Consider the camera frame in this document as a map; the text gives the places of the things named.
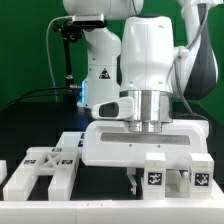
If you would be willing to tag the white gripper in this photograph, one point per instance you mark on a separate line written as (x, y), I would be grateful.
(111, 143)

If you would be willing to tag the white chair seat part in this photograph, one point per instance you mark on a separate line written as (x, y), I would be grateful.
(176, 184)

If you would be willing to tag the white chair back frame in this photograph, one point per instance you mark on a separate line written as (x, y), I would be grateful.
(61, 163)

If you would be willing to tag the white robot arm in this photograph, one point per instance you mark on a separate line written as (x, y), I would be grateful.
(134, 72)

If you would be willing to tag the white obstacle fence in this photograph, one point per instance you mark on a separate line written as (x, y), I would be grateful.
(14, 209)

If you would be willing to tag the white block at left edge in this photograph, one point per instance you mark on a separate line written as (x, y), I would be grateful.
(3, 170)

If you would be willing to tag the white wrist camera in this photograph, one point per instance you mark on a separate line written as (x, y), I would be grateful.
(119, 109)

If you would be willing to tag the white marker base plate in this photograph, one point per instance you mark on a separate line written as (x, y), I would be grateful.
(71, 139)

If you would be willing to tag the background camera on stand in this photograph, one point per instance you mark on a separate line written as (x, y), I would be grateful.
(94, 20)

